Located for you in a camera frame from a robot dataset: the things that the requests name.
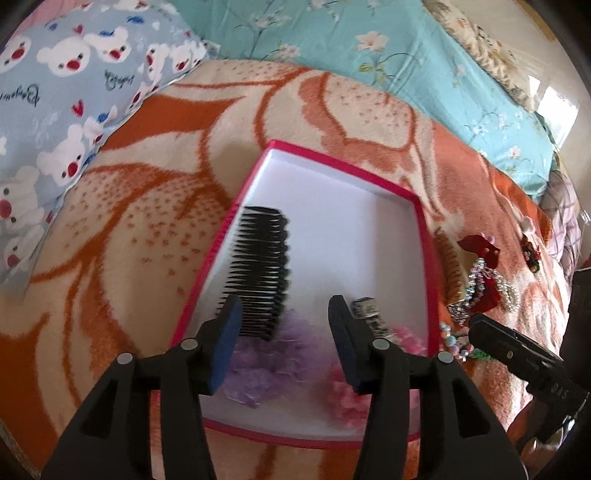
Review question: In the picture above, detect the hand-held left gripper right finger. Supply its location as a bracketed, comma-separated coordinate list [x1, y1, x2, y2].
[328, 294, 525, 480]

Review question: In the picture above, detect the red velvet bow clip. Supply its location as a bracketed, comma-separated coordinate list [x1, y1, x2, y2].
[457, 233, 509, 308]

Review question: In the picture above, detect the bear print pillow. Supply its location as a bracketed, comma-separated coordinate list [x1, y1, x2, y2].
[0, 14, 208, 284]

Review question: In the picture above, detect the small dark red hair clip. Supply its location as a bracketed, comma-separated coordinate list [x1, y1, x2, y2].
[519, 222, 543, 273]

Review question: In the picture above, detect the red cardboard box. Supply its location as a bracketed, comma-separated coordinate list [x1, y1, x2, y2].
[170, 140, 441, 450]

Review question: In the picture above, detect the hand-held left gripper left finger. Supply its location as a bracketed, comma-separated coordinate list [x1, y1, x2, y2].
[41, 294, 244, 480]

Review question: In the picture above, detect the teal floral pillow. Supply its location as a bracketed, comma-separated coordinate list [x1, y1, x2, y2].
[166, 0, 555, 199]

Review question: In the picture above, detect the black hair comb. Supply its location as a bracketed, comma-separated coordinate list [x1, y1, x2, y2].
[217, 206, 291, 342]

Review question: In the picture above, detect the pink lace scrunchie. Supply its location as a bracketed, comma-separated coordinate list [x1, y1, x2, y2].
[321, 325, 430, 428]

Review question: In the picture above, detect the pink quilt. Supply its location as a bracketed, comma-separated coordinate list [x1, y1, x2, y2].
[14, 0, 88, 38]

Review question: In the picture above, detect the colourful beaded bracelet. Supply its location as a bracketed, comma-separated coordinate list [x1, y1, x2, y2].
[438, 323, 476, 363]

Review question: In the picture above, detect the silver chain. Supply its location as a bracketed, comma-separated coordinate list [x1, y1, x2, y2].
[445, 258, 520, 326]

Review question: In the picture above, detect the orange patterned blanket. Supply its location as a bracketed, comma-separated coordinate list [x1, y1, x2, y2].
[0, 60, 573, 480]

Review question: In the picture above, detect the brown claw hair clip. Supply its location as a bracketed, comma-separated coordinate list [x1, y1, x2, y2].
[434, 228, 469, 305]

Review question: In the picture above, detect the beige floral blanket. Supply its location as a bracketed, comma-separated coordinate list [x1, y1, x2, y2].
[422, 0, 550, 112]

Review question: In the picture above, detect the purple lace scrunchie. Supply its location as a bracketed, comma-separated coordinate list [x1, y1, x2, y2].
[224, 318, 324, 409]

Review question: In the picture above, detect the plaid cloth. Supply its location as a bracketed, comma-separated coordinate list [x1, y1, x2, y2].
[540, 171, 583, 268]

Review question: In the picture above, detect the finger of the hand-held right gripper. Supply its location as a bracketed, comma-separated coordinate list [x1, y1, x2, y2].
[468, 313, 591, 418]

